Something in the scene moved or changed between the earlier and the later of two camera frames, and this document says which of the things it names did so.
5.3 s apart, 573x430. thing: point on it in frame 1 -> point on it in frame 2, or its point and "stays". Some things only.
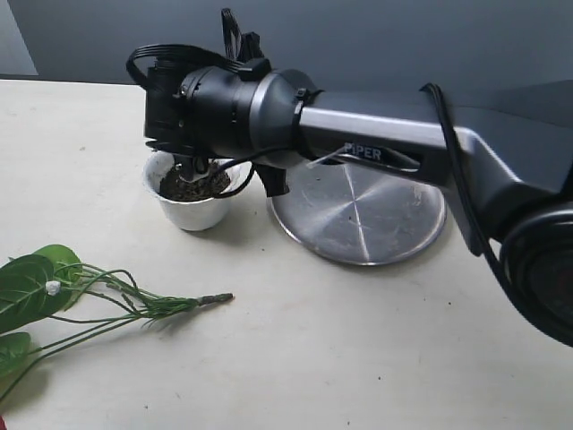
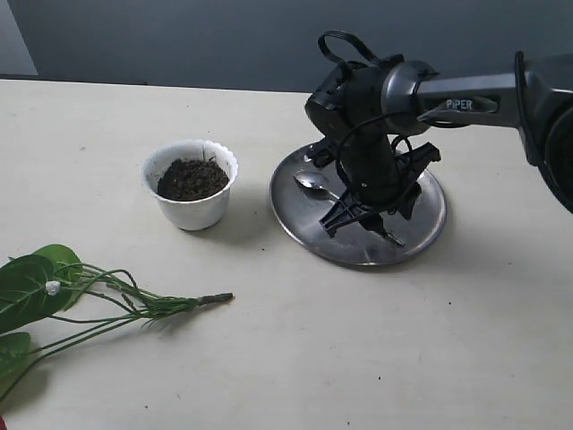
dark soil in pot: [173, 186] stays
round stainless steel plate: [360, 214] stays
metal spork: [200, 169] -> [315, 181]
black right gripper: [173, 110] -> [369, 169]
